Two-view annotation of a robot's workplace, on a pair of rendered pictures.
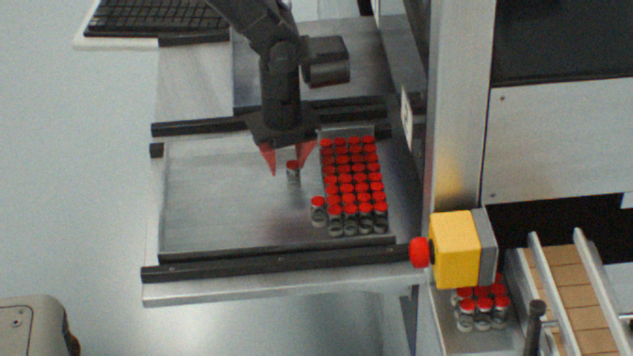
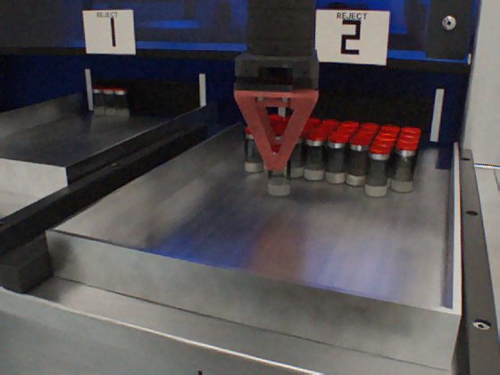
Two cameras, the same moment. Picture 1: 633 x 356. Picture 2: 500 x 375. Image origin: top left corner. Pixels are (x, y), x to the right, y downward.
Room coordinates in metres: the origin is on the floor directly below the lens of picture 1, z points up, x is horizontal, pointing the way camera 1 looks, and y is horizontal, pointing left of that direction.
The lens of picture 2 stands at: (0.99, 0.45, 1.06)
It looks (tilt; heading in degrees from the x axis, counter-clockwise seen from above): 21 degrees down; 294
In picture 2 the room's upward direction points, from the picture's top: straight up
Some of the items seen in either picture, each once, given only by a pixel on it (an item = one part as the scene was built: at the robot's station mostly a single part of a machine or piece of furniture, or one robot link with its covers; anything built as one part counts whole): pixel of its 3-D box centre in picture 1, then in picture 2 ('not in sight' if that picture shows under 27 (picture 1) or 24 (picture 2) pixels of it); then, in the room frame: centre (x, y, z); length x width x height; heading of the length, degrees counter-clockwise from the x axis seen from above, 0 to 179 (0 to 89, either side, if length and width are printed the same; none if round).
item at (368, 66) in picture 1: (325, 64); (76, 130); (1.46, -0.03, 0.90); 0.34 x 0.26 x 0.04; 93
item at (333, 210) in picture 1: (330, 186); (325, 158); (1.11, -0.02, 0.90); 0.18 x 0.02 x 0.05; 3
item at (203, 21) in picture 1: (181, 16); not in sight; (1.79, 0.27, 0.82); 0.40 x 0.14 x 0.02; 82
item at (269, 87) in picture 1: (283, 73); not in sight; (1.14, 0.04, 1.10); 0.07 x 0.06 x 0.07; 101
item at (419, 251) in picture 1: (424, 252); not in sight; (0.87, -0.13, 0.99); 0.04 x 0.04 x 0.04; 3
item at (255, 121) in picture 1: (282, 108); (279, 31); (1.14, 0.05, 1.03); 0.10 x 0.07 x 0.07; 107
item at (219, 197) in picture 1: (273, 194); (302, 194); (1.11, 0.07, 0.90); 0.34 x 0.26 x 0.04; 93
